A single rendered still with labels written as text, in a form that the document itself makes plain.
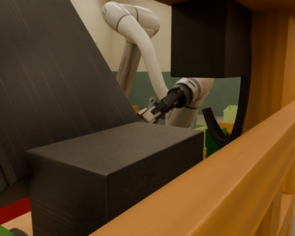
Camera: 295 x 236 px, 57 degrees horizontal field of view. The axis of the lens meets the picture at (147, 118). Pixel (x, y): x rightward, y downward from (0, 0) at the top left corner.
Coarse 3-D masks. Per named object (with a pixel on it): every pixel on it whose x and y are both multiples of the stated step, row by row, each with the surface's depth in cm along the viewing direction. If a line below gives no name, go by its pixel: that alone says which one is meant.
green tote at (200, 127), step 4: (196, 124) 203; (200, 124) 201; (196, 128) 187; (200, 128) 189; (204, 128) 192; (204, 132) 194; (204, 136) 194; (204, 140) 195; (204, 144) 196; (204, 148) 197
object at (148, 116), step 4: (152, 108) 79; (144, 112) 76; (148, 112) 77; (160, 112) 79; (140, 116) 75; (144, 116) 75; (148, 116) 76; (152, 116) 77; (156, 116) 78; (144, 120) 75; (148, 120) 75
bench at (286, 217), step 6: (282, 192) 109; (294, 192) 109; (282, 198) 104; (288, 198) 104; (294, 198) 109; (282, 204) 100; (288, 204) 100; (282, 210) 95; (288, 210) 97; (282, 216) 91; (288, 216) 103; (282, 222) 88; (288, 222) 105; (282, 228) 88; (288, 228) 110; (282, 234) 93; (288, 234) 110
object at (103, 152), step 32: (128, 128) 59; (160, 128) 59; (32, 160) 43; (64, 160) 39; (96, 160) 39; (128, 160) 39; (160, 160) 44; (192, 160) 54; (32, 192) 44; (64, 192) 39; (96, 192) 35; (128, 192) 38; (32, 224) 46; (64, 224) 40; (96, 224) 36
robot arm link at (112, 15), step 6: (108, 6) 127; (114, 6) 125; (120, 6) 126; (126, 6) 129; (132, 6) 131; (102, 12) 131; (108, 12) 126; (114, 12) 123; (120, 12) 123; (126, 12) 123; (132, 12) 128; (108, 18) 126; (114, 18) 123; (120, 18) 121; (108, 24) 129; (114, 24) 124; (114, 30) 128
